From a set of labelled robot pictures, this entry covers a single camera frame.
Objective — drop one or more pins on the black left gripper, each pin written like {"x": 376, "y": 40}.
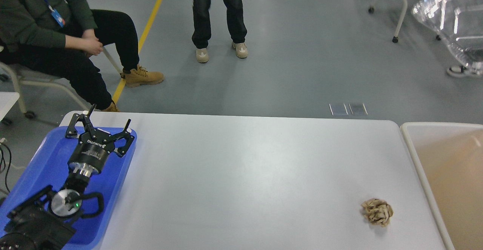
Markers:
{"x": 90, "y": 155}

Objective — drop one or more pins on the aluminium foil tray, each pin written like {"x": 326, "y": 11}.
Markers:
{"x": 460, "y": 26}

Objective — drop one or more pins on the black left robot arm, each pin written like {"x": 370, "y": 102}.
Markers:
{"x": 66, "y": 195}

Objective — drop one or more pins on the white chair left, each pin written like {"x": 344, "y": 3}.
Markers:
{"x": 22, "y": 76}

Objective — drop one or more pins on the white side table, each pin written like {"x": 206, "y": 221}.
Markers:
{"x": 7, "y": 100}

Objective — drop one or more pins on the seated person green jacket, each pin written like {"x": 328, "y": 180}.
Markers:
{"x": 58, "y": 37}

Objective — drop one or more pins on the left floor plate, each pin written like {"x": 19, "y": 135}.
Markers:
{"x": 338, "y": 109}

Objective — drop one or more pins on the floor plate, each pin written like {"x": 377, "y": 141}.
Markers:
{"x": 338, "y": 109}
{"x": 358, "y": 109}

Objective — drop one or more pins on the right floor plate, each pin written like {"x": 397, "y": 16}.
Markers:
{"x": 358, "y": 109}

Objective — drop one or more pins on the crumpled brown paper ball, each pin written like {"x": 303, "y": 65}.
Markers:
{"x": 377, "y": 211}

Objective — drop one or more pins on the grey office chair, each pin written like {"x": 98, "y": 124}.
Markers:
{"x": 393, "y": 22}

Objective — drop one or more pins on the beige plastic bin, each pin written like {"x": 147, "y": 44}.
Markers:
{"x": 449, "y": 162}

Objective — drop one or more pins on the black white sneaker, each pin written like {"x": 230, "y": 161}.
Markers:
{"x": 461, "y": 72}

